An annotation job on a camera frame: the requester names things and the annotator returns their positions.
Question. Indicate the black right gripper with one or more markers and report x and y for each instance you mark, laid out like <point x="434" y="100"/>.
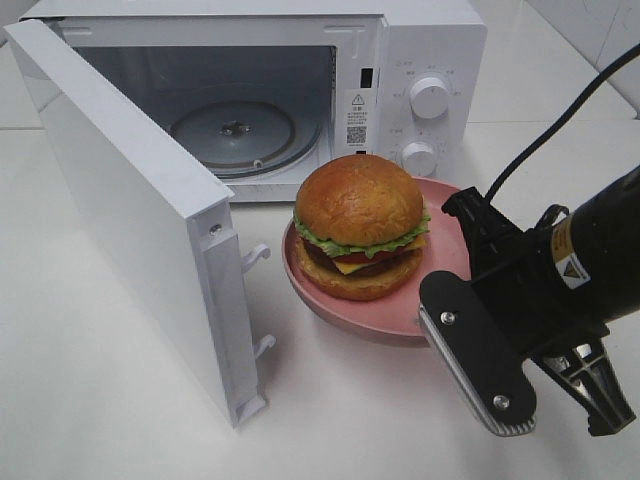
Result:
<point x="547" y="290"/>

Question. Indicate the pink plate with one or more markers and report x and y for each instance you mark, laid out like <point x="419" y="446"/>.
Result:
<point x="393" y="319"/>

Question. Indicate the burger with lettuce and cheese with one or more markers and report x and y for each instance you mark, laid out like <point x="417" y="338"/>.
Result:
<point x="360" y="223"/>

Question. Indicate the white microwave door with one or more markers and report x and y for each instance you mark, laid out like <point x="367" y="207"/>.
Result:
<point x="159" y="214"/>

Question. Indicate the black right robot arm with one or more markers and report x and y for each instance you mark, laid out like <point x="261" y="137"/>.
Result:
<point x="617" y="207"/>

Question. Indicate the white lower dial knob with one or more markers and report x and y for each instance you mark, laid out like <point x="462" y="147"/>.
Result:
<point x="419" y="159"/>

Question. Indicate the white dial knob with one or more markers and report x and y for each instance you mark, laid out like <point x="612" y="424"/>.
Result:
<point x="419" y="159"/>
<point x="429" y="97"/>

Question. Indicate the white upper dial knob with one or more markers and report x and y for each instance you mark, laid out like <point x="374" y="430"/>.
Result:
<point x="429" y="97"/>

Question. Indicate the white warning label sticker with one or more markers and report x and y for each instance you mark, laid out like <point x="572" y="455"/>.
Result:
<point x="358" y="104"/>

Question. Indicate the glass microwave turntable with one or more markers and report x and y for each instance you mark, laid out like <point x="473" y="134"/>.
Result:
<point x="242" y="138"/>

